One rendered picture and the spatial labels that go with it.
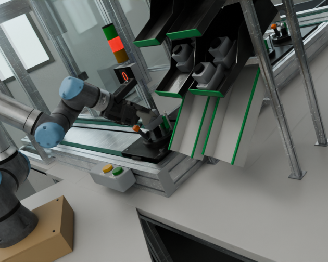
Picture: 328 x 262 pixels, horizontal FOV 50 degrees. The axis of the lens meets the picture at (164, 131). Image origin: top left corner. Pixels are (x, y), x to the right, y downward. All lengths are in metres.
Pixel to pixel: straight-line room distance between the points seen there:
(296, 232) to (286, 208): 0.09
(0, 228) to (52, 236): 0.18
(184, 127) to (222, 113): 0.16
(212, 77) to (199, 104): 0.23
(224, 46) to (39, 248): 0.82
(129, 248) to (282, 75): 1.03
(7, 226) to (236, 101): 0.82
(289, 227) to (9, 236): 0.86
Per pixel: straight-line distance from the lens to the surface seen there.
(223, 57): 0.94
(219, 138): 1.04
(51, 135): 1.05
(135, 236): 1.12
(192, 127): 1.12
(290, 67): 1.74
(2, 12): 2.24
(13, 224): 1.27
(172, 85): 1.07
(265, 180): 1.11
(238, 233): 0.97
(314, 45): 1.95
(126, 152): 1.38
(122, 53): 1.47
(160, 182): 1.17
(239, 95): 1.03
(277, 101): 0.96
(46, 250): 1.22
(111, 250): 1.13
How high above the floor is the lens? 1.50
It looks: 22 degrees down
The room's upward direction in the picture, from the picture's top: 24 degrees counter-clockwise
